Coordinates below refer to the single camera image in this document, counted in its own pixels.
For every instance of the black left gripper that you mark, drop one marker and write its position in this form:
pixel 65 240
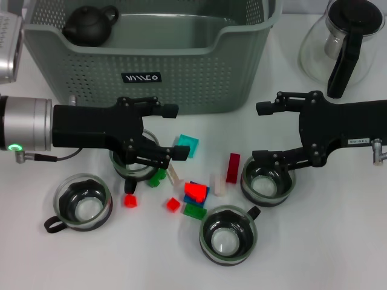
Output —
pixel 87 127

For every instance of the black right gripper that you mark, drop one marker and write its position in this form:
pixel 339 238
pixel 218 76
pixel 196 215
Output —
pixel 332 121

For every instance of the grey-green perforated storage bin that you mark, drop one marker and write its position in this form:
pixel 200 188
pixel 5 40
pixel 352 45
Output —
pixel 196 78

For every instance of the teal square building brick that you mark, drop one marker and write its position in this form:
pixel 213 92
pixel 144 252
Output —
pixel 191 142

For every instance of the green notched building brick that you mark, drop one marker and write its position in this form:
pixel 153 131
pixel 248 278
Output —
pixel 155 180

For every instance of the translucent white building brick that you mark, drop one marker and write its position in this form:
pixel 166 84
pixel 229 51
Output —
pixel 176 179

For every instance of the dark red long brick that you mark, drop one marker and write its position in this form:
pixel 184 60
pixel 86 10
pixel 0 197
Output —
pixel 232 169

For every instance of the red sloped building brick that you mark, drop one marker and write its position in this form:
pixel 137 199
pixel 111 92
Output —
pixel 196 191

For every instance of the blue building brick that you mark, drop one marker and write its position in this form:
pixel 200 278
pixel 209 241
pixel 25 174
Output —
pixel 188 200

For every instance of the small red building brick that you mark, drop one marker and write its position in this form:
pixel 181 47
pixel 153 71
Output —
pixel 173 205
pixel 130 201

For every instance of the pale pink building brick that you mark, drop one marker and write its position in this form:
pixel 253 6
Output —
pixel 218 185

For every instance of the green flat building brick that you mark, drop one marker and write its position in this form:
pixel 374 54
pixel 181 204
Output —
pixel 195 212

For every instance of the black clay teapot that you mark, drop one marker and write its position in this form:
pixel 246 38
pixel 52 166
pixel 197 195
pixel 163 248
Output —
pixel 87 27

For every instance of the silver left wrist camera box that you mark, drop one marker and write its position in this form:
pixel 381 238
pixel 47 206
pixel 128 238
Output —
pixel 9 51

